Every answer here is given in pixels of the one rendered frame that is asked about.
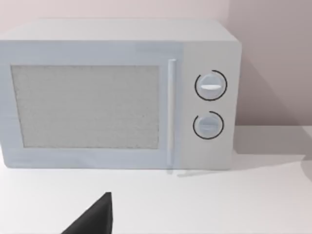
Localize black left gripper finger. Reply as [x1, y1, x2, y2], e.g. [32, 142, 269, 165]
[60, 192, 114, 234]

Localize pale microwave door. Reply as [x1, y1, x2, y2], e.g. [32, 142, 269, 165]
[0, 40, 185, 170]

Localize pale microwave oven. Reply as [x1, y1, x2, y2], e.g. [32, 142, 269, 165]
[0, 18, 243, 171]

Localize small pale microwave knob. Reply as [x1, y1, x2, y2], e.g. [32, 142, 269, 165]
[197, 115, 219, 136]

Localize large pale microwave knob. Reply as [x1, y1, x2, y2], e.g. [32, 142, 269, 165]
[199, 74, 224, 97]

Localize pale microwave door handle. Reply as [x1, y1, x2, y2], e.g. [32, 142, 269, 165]
[167, 58, 177, 174]

